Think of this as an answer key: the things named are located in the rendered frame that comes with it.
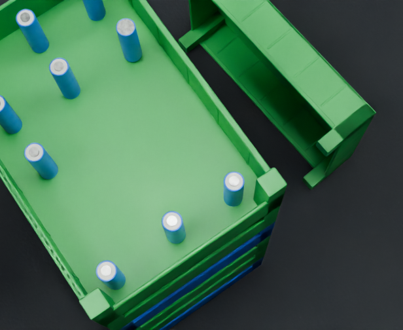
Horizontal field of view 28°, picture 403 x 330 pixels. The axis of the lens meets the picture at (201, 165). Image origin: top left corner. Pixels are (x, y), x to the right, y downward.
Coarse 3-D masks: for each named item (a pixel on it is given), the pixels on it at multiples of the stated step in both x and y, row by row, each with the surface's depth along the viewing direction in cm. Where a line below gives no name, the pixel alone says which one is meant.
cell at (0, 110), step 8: (0, 96) 74; (0, 104) 74; (8, 104) 75; (0, 112) 74; (8, 112) 75; (0, 120) 76; (8, 120) 76; (16, 120) 78; (8, 128) 78; (16, 128) 79
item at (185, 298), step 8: (264, 240) 94; (256, 248) 96; (240, 256) 95; (248, 256) 97; (232, 264) 95; (240, 264) 99; (224, 272) 97; (208, 280) 94; (216, 280) 98; (200, 288) 95; (184, 296) 94; (192, 296) 97; (176, 304) 94; (160, 312) 93; (168, 312) 96; (152, 320) 93; (160, 320) 98; (144, 328) 95
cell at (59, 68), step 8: (56, 64) 74; (64, 64) 75; (56, 72) 74; (64, 72) 74; (72, 72) 76; (56, 80) 76; (64, 80) 75; (72, 80) 77; (64, 88) 77; (72, 88) 78; (64, 96) 80; (72, 96) 80
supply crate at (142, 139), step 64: (64, 0) 83; (128, 0) 83; (0, 64) 81; (128, 64) 81; (192, 64) 75; (0, 128) 80; (64, 128) 80; (128, 128) 79; (192, 128) 79; (64, 192) 78; (128, 192) 78; (192, 192) 78; (256, 192) 73; (64, 256) 76; (128, 256) 76; (192, 256) 71
